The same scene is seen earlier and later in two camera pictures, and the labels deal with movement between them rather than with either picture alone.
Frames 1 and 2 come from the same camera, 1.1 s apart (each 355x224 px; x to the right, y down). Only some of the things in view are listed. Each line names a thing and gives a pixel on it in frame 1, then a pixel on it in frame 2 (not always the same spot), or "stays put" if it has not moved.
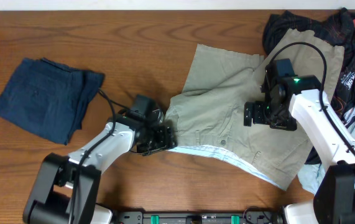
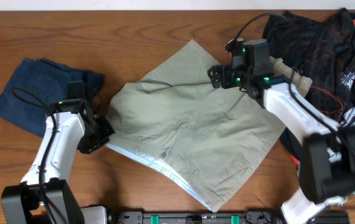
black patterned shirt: [353, 83] stays put
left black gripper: [166, 141] to [107, 130]
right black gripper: [288, 124] to [217, 76]
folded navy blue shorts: [47, 98] stays put
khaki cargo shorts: [210, 112] to [174, 122]
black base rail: [252, 217] stays put
